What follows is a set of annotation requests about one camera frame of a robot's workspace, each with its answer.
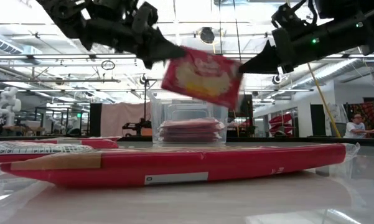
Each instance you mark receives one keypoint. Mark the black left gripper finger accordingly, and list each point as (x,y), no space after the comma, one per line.
(161,49)

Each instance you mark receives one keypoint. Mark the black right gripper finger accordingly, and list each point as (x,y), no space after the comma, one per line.
(264,63)

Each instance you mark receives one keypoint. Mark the red Orville popcorn bag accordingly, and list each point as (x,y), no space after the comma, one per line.
(34,149)
(102,144)
(202,77)
(174,165)

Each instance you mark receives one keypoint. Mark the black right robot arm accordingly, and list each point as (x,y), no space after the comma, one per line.
(354,31)

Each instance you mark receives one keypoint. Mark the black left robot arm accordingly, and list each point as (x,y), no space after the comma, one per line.
(65,15)

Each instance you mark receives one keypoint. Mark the clear plastic bin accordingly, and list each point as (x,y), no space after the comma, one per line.
(189,112)

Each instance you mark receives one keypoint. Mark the beige curtain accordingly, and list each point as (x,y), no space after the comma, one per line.
(124,115)

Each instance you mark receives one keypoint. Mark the person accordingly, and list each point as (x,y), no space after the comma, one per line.
(356,129)

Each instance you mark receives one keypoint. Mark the red patterned wall hanging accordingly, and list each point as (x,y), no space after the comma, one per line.
(365,112)

